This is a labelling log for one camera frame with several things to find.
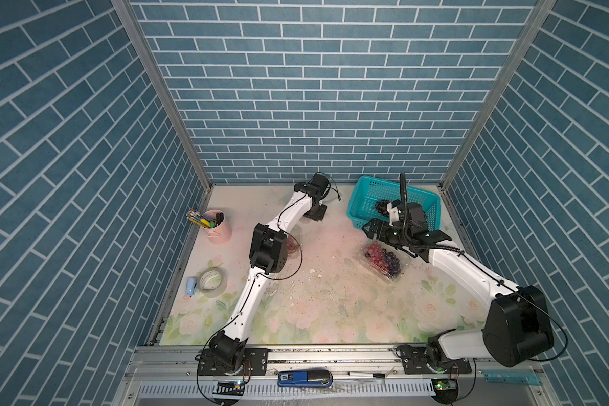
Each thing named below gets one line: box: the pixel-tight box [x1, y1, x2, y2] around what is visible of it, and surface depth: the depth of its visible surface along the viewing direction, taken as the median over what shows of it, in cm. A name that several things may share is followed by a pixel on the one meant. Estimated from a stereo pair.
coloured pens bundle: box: [186, 208, 225, 229], surface depth 93 cm
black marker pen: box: [347, 371, 386, 379], surface depth 74 cm
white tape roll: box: [197, 267, 228, 298], surface depth 90 cm
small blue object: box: [185, 277, 198, 298], surface depth 88 cm
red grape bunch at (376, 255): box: [365, 241, 390, 274], surface depth 93 cm
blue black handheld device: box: [277, 367, 334, 388], surface depth 70 cm
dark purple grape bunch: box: [382, 248, 401, 278], surface depth 91 cm
